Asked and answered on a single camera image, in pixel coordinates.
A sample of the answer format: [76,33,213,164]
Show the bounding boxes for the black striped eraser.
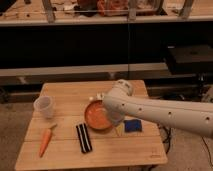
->
[76,123,93,153]

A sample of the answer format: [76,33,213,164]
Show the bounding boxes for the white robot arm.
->
[102,79,213,139]

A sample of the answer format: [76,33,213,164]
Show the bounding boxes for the blue sponge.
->
[124,119,142,132]

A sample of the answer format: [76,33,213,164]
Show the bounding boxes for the orange bowl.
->
[84,100,112,130]

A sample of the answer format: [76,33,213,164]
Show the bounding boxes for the white tube package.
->
[89,93,105,102]

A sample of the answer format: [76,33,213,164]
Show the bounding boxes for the orange toy carrot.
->
[39,124,56,157]

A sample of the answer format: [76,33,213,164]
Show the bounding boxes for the clear plastic cup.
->
[33,96,54,119]

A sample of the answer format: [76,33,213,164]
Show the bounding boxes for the black box on shelf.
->
[165,45,213,74]

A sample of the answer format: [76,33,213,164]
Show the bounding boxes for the black floor cables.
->
[158,123,173,155]

